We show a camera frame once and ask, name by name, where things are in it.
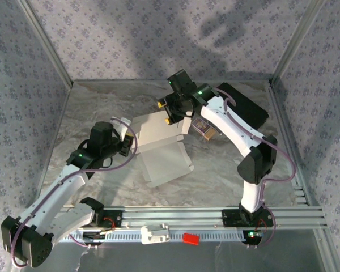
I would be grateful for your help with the white plastic clip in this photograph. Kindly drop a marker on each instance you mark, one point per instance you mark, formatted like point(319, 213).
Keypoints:
point(153, 236)

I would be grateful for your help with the black semicircular electronics board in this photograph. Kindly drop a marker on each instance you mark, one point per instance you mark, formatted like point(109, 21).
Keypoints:
point(92, 235)
point(252, 238)

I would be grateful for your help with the aluminium frame post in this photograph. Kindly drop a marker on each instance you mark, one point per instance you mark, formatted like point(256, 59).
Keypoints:
point(46, 42)
point(296, 42)

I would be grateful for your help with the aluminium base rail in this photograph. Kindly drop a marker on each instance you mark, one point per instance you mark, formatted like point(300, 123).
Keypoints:
point(173, 216)

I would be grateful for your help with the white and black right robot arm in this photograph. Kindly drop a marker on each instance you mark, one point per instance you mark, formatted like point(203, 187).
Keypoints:
point(229, 122)

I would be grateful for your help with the short stacked aluminium rails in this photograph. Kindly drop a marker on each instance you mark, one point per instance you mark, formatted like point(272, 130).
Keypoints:
point(300, 195)

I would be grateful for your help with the black flat case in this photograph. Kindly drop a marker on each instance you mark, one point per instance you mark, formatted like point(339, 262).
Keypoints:
point(249, 110)

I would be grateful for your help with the aluminium side frame rail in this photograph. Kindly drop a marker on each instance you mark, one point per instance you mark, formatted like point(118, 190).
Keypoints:
point(295, 141)
point(63, 109)

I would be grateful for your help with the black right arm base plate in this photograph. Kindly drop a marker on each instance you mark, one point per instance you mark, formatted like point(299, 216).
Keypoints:
point(229, 218)

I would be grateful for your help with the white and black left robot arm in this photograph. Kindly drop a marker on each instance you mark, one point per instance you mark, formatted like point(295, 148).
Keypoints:
point(59, 187)

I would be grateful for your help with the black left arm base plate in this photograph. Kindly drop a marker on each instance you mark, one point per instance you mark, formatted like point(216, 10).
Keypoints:
point(113, 219)

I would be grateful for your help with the red plastic block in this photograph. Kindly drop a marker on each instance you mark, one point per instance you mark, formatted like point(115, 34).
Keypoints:
point(191, 238)

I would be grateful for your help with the white paper box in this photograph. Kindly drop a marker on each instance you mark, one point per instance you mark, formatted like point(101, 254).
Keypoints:
point(161, 153)

